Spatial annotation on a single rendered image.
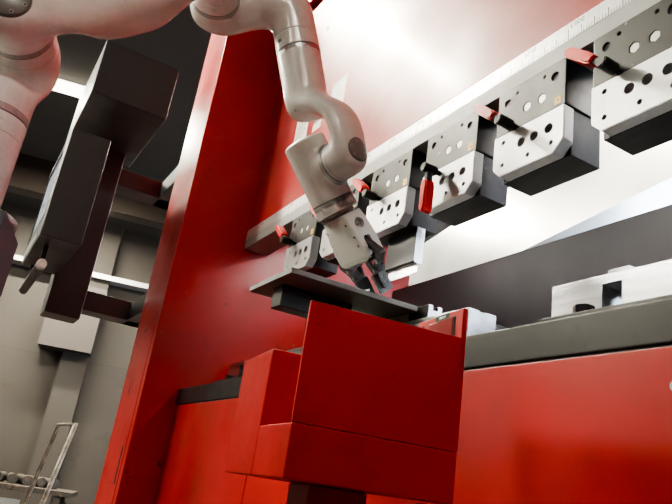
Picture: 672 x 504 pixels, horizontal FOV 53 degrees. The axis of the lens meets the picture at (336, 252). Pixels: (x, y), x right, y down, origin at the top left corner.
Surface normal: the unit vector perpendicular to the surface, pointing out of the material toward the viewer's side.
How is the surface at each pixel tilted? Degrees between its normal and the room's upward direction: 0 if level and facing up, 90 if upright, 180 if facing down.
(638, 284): 90
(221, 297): 90
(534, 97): 90
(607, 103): 90
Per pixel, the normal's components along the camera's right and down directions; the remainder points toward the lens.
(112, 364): 0.32, -0.28
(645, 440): -0.85, -0.29
